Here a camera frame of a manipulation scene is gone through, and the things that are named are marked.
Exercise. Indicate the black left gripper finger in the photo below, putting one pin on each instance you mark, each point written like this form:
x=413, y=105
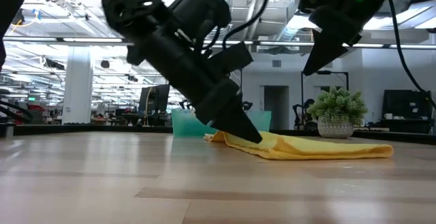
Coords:
x=228, y=115

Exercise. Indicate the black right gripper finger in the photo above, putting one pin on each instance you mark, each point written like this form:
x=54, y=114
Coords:
x=328, y=43

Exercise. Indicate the yellow microfiber towel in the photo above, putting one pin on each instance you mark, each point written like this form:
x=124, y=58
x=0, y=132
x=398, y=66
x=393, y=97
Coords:
x=306, y=149

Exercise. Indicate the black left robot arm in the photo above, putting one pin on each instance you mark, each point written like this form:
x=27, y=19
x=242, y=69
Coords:
x=136, y=9

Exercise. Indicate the teal translucent plastic basket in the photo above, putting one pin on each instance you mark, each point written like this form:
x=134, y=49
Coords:
x=184, y=125

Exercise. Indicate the black computer monitor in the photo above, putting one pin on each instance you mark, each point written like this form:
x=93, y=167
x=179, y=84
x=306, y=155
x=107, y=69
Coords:
x=155, y=98

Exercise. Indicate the dark doorway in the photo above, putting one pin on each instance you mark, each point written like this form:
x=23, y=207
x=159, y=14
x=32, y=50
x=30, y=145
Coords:
x=276, y=108

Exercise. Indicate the green potted plant white pot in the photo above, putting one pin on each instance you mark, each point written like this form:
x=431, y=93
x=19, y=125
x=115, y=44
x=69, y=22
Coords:
x=337, y=111

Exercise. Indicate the person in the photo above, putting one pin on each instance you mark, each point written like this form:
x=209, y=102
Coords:
x=306, y=115

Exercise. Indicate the white mug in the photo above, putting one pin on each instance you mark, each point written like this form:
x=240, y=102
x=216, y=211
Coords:
x=388, y=116

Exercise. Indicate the black television cabinet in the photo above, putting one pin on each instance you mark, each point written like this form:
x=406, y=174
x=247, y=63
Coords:
x=407, y=108

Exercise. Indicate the white pillar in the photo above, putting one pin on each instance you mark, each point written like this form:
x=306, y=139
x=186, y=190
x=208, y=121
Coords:
x=77, y=84

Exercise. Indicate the black tubular stand frame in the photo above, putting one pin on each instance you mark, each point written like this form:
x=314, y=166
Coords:
x=328, y=72

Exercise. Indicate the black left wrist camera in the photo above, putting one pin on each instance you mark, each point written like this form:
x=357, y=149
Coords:
x=235, y=59

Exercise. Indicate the black metal table frame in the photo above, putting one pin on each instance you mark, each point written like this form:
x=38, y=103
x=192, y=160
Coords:
x=102, y=128

